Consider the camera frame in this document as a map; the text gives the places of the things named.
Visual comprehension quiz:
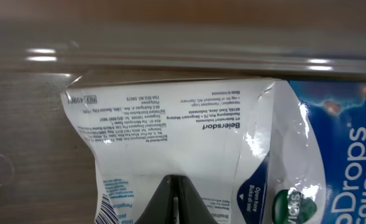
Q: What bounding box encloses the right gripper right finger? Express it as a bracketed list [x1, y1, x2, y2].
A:
[175, 175, 217, 224]

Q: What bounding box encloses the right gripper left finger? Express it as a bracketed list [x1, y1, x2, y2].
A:
[135, 175, 174, 224]

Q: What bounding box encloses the clear plastic container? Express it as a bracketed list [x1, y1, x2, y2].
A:
[0, 21, 366, 223]

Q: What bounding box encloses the blue VapoDrops packet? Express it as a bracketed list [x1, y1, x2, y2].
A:
[263, 81, 366, 224]

